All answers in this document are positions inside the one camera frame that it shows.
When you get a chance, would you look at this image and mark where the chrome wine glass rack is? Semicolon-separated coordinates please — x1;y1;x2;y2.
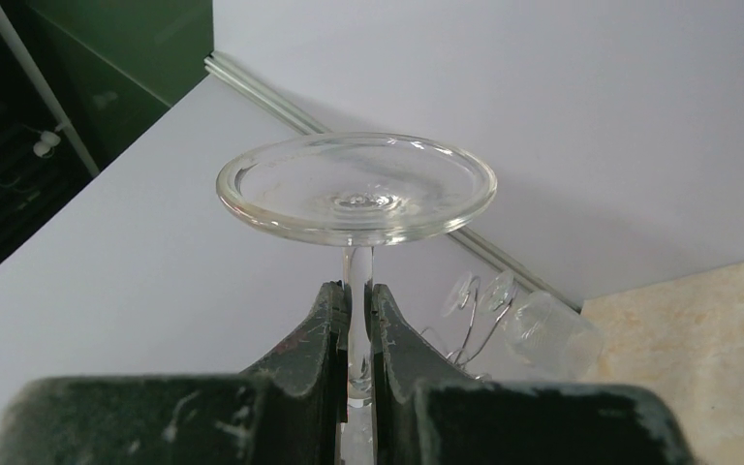
418;271;520;382

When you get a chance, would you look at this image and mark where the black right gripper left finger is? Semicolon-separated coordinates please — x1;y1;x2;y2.
0;282;349;464

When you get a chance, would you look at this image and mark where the clear wine glass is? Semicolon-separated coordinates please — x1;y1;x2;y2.
442;272;480;318
216;133;497;464

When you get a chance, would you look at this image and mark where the clear wine glass back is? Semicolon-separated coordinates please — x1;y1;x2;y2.
442;272;480;318

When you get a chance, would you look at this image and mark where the clear textured glass right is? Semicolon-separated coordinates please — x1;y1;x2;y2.
476;272;605;381

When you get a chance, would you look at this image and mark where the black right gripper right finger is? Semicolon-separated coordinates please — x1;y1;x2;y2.
365;284;696;464

